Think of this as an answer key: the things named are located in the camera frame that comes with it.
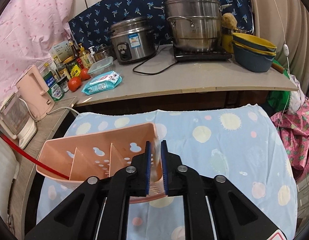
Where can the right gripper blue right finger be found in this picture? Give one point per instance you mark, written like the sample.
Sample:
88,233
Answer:
163,152

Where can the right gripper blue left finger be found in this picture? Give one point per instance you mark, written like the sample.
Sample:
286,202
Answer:
147,167

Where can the pink perforated utensil holder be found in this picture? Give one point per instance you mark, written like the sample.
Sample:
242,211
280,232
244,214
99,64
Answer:
102,154

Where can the red chopstick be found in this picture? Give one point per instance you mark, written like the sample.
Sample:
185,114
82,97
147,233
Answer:
30,158

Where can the blue patterned tablecloth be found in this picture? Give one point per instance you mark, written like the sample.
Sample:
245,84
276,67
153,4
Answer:
240,143

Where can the blue wet wipes pack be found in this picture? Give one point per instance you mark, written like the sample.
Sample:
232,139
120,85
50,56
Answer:
102,82

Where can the clear food container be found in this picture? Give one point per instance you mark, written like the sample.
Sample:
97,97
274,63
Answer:
100,67

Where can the red tomato back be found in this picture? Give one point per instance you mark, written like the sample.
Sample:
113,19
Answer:
84,75

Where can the red tomato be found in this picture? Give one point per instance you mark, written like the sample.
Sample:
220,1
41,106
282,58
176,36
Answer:
84,75
74,83

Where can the red tomato front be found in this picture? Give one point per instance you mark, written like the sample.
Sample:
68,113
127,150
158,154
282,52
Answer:
74,83

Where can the small steel pot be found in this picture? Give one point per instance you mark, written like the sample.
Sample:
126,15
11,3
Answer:
103,52

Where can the yellow seasoning packet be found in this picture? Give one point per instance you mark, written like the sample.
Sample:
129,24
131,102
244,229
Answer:
75,71

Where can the steel rice cooker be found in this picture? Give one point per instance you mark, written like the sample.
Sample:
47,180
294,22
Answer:
133,40

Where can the green label bottle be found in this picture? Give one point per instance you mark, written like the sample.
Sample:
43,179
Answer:
54,90

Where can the yellow oil bottle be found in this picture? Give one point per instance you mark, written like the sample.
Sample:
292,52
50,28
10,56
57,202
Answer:
85,57

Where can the black induction cooktop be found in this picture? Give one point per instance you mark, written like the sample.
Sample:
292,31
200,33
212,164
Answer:
217,54

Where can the white carton box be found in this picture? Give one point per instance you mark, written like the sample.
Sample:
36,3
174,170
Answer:
61,51

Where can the pink electric kettle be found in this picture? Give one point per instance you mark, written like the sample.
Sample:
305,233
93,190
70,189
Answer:
34,91

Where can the stacked yellow blue bowls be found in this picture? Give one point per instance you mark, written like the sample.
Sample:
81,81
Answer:
253,53

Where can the navy floral backsplash cloth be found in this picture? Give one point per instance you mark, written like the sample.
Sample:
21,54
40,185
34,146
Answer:
92,27

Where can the pink floral cloth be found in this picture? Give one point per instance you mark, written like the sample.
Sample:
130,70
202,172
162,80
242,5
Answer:
294,133

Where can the white blender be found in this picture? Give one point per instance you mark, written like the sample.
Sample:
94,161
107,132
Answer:
16,120

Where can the stacked steel steamer pot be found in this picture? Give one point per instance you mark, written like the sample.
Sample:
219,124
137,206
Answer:
195,24

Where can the yellow sponge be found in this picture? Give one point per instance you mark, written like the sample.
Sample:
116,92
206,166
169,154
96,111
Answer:
229,21

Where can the pink dotted curtain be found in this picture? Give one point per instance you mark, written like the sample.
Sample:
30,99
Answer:
28,29

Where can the beige hanging curtain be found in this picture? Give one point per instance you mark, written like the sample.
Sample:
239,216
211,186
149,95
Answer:
295,18

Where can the white corded switch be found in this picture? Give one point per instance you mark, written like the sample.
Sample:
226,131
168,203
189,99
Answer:
284,47

